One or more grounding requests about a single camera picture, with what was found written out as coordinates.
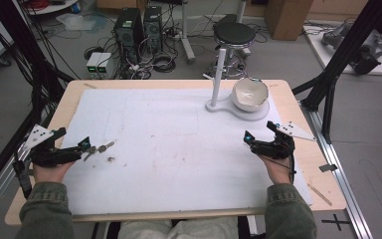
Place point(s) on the white table mat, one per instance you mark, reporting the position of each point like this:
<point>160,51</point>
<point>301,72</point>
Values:
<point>179,159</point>

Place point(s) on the white stand with hook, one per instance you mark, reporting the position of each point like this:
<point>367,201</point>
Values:
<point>217,83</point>

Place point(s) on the white board with grey device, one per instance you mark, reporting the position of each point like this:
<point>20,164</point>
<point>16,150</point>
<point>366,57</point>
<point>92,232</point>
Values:
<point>358,49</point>

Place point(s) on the large black computer tower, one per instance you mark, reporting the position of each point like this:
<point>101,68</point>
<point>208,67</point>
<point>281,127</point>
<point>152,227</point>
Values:
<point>127,31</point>

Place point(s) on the person's legs in light trousers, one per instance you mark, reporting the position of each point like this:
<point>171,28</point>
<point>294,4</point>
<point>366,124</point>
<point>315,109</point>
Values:
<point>179,230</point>

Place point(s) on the aluminium floor rail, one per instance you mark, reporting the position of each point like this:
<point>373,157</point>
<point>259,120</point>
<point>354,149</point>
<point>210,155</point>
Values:
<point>341,172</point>

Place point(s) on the thin wooden stick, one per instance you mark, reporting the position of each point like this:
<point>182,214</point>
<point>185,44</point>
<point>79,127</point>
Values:
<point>320,194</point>

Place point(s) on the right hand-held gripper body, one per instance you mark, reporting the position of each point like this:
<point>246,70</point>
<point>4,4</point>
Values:
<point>278,147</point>

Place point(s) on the white metal desk leg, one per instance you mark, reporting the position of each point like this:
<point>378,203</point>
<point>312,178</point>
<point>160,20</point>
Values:
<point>187,33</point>

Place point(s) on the black round stool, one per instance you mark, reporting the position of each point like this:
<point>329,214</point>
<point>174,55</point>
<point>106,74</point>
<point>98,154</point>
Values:
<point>234,34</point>

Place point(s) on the small black computer tower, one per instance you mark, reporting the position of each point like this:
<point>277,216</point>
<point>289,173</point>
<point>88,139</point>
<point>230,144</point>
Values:
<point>153,26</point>

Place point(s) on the white ceramic bowl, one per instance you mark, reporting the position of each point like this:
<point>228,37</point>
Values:
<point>249,94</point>

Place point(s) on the white power supply unit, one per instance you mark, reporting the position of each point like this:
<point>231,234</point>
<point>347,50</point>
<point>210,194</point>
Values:
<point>104,64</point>
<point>93,64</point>

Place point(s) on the wooden table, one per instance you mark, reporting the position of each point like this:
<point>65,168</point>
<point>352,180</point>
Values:
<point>79,87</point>

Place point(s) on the small brown crumb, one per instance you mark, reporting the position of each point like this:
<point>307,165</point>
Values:
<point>110,159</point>

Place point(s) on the person's left hand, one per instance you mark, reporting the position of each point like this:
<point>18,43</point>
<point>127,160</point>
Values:
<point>51,172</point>

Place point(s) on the black metal frame strut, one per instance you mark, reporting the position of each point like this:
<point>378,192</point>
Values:
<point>343,53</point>
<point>20,43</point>

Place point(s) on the grey tape piece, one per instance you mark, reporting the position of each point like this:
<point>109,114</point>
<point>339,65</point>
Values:
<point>328,167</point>

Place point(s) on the clear plastic sheet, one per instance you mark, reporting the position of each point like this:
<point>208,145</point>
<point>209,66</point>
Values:
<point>79,22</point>

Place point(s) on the bunch of silver keys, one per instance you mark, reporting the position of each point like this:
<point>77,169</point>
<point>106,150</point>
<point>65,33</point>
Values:
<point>102,148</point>

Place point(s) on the person's right hand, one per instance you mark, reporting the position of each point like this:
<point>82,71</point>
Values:
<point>278,171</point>

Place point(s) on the brown cardboard box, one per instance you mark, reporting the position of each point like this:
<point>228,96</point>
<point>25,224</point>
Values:
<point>286,18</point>

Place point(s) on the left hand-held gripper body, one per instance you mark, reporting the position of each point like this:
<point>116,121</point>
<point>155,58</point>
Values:
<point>51,155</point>

